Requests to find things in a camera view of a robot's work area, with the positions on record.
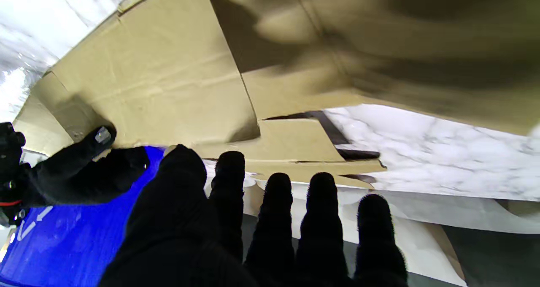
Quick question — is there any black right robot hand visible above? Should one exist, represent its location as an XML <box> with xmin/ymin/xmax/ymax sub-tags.
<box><xmin>17</xmin><ymin>126</ymin><xmax>151</xmax><ymax>207</ymax></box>

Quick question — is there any blue recycling bin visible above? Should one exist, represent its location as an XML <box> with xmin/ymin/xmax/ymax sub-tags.
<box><xmin>0</xmin><ymin>146</ymin><xmax>211</xmax><ymax>287</ymax></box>

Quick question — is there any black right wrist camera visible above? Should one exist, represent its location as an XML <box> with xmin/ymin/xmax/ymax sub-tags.
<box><xmin>0</xmin><ymin>122</ymin><xmax>27</xmax><ymax>227</ymax></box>

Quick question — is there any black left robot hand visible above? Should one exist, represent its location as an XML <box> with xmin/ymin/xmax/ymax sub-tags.
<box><xmin>99</xmin><ymin>143</ymin><xmax>410</xmax><ymax>287</ymax></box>

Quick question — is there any brown cardboard box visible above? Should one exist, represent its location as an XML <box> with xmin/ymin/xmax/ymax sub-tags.
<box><xmin>13</xmin><ymin>0</ymin><xmax>540</xmax><ymax>190</ymax></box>

